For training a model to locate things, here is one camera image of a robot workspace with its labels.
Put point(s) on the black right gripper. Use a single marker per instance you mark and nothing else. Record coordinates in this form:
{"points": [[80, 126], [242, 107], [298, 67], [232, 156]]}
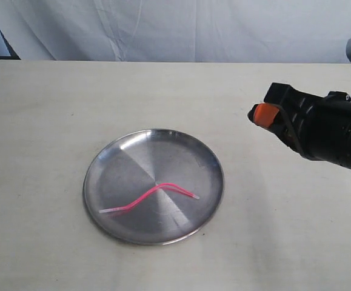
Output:
{"points": [[318, 128]]}

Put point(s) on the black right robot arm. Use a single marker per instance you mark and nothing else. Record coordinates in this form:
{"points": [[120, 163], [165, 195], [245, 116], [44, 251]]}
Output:
{"points": [[317, 128]]}

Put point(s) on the white backdrop cloth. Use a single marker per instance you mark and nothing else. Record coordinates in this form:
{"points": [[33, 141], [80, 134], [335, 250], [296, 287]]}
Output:
{"points": [[178, 31]]}

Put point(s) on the round stainless steel plate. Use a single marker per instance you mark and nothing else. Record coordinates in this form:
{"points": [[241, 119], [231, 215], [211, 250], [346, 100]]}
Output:
{"points": [[153, 187]]}

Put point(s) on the dark frame at backdrop edge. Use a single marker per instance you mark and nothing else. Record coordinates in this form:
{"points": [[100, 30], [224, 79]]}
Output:
{"points": [[2, 45]]}

